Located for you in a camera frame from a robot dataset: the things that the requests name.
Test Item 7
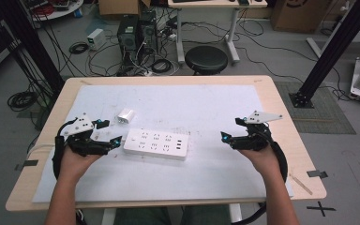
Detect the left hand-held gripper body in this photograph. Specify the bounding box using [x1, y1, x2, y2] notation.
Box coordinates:
[59, 112, 112, 158]

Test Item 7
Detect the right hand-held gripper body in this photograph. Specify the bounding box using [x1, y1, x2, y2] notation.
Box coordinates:
[230, 110, 284, 152]

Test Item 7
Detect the white charger plug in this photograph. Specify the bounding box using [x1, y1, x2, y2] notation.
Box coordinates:
[116, 108, 137, 124]

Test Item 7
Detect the white power strip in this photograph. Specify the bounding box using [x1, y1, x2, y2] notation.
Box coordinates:
[123, 127, 190, 161]

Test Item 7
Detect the person's right hand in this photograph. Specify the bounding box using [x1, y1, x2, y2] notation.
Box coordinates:
[237, 143, 284, 180]

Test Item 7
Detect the person's left hand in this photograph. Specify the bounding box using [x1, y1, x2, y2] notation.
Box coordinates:
[57, 145, 105, 184]

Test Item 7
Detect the white board mat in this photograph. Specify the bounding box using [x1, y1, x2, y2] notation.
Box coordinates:
[32, 83, 294, 204]

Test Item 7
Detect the thin wooden stick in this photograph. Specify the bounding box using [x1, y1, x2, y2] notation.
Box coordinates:
[289, 173, 314, 196]

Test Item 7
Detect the grey tape piece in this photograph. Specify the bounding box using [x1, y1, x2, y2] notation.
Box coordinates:
[14, 159, 39, 172]
[306, 170, 329, 179]

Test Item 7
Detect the black round stool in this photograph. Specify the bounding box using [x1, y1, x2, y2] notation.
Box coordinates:
[185, 45, 229, 76]

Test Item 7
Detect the white table leg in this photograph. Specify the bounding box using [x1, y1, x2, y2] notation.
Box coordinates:
[229, 202, 243, 223]
[101, 207, 117, 225]

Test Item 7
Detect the grey floor mat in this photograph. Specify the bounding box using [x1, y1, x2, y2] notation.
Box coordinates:
[275, 82, 357, 136]

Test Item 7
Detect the white power supply box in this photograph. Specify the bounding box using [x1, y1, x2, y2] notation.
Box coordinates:
[86, 28, 108, 52]

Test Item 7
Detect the black computer tower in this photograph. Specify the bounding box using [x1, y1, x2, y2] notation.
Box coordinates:
[117, 14, 141, 66]
[138, 11, 159, 54]

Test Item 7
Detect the black tape cross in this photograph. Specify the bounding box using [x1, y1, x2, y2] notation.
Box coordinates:
[306, 201, 337, 218]

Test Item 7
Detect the round white table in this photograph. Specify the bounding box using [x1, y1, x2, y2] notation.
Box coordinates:
[22, 0, 84, 23]

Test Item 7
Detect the white desk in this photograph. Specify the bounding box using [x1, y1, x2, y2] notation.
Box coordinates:
[167, 0, 268, 66]

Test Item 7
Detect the large cardboard box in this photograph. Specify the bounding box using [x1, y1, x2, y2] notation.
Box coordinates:
[270, 0, 334, 34]

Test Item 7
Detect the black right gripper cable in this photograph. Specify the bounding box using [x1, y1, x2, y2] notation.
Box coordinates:
[230, 124, 291, 225]

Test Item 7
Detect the coiled black cable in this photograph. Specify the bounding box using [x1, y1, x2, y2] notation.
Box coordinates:
[7, 91, 39, 113]
[68, 41, 90, 55]
[150, 58, 173, 75]

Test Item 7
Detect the long black floor cable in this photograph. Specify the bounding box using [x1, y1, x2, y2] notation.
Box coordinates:
[235, 18, 345, 101]

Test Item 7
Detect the black metal post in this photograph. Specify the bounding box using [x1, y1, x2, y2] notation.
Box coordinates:
[289, 0, 360, 109]
[0, 0, 66, 95]

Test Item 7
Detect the white desk frame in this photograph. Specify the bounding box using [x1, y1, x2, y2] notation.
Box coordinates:
[306, 25, 360, 60]

